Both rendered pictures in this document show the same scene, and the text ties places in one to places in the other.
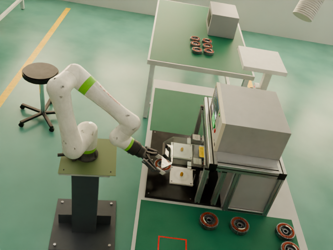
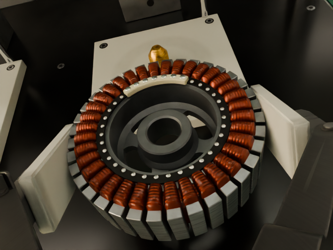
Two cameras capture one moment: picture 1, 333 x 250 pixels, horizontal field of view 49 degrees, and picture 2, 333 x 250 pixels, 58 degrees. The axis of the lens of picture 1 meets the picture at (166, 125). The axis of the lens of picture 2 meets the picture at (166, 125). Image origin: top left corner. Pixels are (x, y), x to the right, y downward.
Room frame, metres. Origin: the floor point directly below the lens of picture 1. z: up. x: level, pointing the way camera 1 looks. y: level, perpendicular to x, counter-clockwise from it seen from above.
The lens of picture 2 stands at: (1.68, 0.08, 0.98)
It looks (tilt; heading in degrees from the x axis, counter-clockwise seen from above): 50 degrees down; 281
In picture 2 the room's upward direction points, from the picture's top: 17 degrees counter-clockwise
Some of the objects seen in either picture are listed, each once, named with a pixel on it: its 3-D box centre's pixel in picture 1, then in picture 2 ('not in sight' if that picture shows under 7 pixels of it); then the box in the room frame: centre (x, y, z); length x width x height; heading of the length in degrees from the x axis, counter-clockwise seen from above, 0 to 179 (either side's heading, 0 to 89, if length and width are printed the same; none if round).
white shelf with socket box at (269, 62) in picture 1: (253, 82); not in sight; (2.77, -0.66, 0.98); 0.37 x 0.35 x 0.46; 4
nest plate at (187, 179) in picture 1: (181, 175); (162, 72); (1.71, -0.16, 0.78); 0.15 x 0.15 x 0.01; 4
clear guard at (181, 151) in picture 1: (190, 155); not in sight; (1.62, -0.17, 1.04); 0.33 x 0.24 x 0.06; 94
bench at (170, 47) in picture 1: (193, 59); not in sight; (4.21, -0.17, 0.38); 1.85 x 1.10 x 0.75; 4
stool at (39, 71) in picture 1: (42, 93); not in sight; (3.00, 1.29, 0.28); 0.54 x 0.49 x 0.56; 94
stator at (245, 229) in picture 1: (239, 225); not in sight; (1.40, -0.53, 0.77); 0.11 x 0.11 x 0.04
